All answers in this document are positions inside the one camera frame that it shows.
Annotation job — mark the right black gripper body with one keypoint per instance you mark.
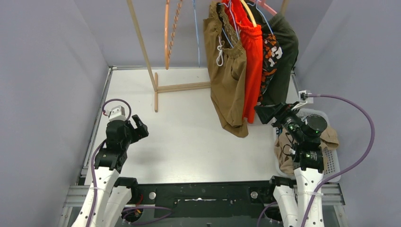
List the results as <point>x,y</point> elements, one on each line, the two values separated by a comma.
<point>290,120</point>

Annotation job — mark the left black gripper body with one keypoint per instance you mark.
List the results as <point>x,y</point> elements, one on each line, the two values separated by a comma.
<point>132,130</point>

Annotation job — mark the beige shorts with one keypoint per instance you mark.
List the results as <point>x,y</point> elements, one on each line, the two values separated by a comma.
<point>329,142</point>

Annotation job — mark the wooden clothes rack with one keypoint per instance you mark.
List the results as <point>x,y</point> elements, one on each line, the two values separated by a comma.
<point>168,45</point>

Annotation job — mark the white plastic basket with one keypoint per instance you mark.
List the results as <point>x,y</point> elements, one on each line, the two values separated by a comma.
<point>332,163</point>

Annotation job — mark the light blue wire hanger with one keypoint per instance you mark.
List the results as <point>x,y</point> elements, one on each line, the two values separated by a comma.
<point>197,32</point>

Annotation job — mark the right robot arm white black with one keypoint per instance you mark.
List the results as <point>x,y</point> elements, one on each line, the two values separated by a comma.
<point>300,203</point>

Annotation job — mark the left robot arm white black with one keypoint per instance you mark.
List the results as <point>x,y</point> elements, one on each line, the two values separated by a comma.
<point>109,192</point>

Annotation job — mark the olive brown shorts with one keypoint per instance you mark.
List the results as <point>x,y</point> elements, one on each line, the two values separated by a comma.
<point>226,63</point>

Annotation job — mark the dark green patterned shorts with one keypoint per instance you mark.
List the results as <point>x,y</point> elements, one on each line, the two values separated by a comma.
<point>280,52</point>

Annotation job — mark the red orange shorts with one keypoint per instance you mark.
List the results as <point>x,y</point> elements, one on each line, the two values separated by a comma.
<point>254,58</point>

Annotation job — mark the cream wooden hanger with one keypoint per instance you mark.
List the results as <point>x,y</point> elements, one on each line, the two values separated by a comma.
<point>247,9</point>

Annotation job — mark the pink plastic hanger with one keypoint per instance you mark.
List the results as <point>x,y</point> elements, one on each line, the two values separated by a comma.
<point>265,6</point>

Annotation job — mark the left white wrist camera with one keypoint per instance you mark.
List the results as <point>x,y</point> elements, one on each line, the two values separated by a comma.
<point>117,113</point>

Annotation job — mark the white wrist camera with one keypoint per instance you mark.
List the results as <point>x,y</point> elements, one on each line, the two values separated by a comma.
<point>117,113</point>
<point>304,99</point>

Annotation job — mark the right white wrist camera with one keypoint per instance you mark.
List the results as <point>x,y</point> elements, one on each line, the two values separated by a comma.
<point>304,99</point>

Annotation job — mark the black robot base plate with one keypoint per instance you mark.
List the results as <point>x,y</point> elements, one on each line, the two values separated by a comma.
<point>205,200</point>

